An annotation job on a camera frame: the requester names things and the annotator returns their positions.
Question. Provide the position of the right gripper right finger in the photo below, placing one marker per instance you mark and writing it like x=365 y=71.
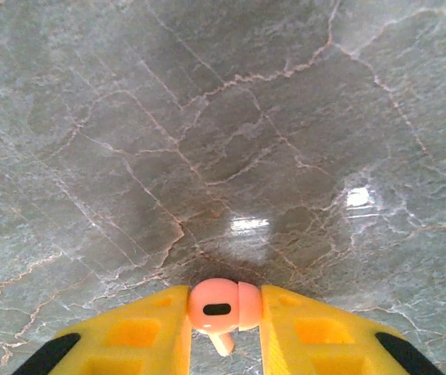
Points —
x=324 y=336

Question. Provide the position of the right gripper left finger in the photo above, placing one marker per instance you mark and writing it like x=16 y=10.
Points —
x=129 y=336

